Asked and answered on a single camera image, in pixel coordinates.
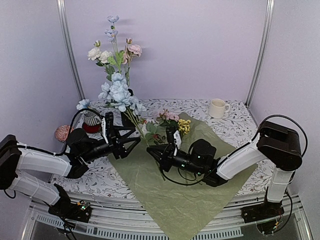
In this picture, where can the pink rose stem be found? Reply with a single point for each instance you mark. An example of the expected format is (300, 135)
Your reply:
(130, 51)

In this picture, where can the yellow daisy sprig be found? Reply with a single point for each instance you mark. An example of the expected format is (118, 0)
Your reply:
(184, 126)

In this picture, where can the small blue flower stem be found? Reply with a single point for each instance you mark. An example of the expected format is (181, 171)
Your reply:
(111, 34)

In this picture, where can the black cylindrical vase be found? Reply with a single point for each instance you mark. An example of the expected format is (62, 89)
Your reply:
(127, 109)

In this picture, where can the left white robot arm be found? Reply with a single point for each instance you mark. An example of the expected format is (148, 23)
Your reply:
(16, 158)

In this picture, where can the striped black white cup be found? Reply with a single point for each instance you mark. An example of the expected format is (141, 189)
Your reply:
(91, 119)

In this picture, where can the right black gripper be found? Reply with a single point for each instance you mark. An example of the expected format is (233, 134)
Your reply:
(165, 159)

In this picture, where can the left aluminium frame post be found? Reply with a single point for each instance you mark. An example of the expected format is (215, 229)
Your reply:
(61, 8)

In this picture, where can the red round coaster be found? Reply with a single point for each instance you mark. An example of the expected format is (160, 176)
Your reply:
(91, 129)

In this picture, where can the white rose stem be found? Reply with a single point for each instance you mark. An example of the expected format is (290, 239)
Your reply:
(104, 59)

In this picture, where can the pale pink peony stem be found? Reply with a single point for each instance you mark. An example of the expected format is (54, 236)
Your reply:
(155, 132)

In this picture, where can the pink patterned ball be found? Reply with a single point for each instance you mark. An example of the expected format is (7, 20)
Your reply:
(62, 132)

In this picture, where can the cream ceramic mug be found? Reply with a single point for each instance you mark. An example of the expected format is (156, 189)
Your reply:
(218, 108)

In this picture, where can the aluminium frame post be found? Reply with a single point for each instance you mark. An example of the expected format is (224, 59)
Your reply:
(267, 24)
(61, 8)

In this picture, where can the light blue hydrangea stem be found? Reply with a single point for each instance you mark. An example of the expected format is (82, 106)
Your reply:
(113, 93)

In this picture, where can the aluminium front rail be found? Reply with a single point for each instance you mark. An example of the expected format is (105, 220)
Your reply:
(126, 219)

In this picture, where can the floral patterned tablecloth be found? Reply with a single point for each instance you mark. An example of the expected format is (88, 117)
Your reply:
(236, 128)

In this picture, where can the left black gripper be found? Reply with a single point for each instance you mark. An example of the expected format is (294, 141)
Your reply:
(118, 149)

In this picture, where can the right aluminium frame post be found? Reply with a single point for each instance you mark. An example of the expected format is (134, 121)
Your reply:
(267, 24)

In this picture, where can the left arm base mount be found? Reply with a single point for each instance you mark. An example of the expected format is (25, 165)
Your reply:
(64, 208)

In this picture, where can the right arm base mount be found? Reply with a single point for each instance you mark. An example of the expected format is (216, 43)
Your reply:
(270, 212)

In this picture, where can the green and peach wrapping paper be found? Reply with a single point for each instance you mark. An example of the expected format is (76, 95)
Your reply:
(180, 211)

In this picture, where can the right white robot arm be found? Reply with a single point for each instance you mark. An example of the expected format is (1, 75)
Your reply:
(272, 142)

